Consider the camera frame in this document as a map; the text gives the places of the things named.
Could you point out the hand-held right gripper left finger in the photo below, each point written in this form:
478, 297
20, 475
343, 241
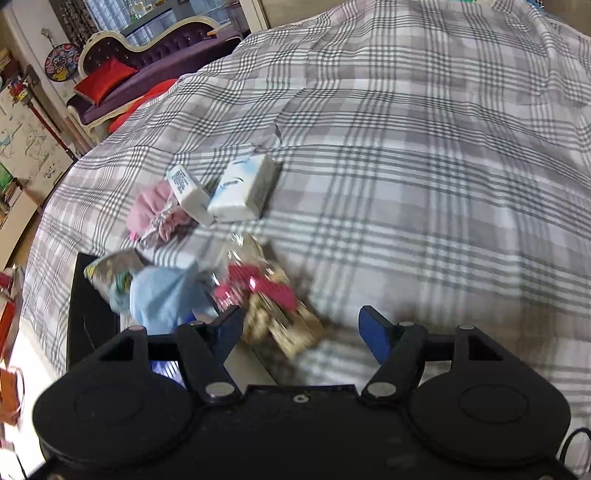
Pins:
226, 332

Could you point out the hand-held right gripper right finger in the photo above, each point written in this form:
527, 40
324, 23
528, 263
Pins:
376, 337

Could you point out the red and gold packet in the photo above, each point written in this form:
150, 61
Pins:
268, 295

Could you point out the patterned pouch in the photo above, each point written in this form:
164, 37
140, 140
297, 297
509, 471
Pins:
111, 272

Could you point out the light blue cloth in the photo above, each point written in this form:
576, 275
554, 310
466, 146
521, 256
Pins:
161, 295

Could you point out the white blue tissue pack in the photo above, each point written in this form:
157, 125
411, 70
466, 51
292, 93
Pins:
240, 189

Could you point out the orange plastic tray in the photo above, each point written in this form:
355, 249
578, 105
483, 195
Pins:
9, 397

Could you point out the clear plastic bag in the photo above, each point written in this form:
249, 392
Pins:
171, 226

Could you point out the pink cloth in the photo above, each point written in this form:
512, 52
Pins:
147, 207

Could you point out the small white carton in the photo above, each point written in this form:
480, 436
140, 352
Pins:
191, 196

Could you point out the grey plaid blanket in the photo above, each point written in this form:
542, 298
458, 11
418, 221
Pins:
415, 184

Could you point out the cartoon drawing board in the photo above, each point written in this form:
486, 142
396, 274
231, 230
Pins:
27, 143

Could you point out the red pole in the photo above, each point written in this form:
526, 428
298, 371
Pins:
48, 120

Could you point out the red long cushion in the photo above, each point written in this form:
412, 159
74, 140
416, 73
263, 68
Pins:
143, 101

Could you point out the red square cushion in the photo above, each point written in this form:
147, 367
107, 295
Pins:
104, 81

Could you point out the purple chaise sofa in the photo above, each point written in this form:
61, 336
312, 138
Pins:
157, 55

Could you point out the patterned curtain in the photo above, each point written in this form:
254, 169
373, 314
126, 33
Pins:
76, 23

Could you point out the round colourful wall plate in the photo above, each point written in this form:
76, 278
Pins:
62, 62

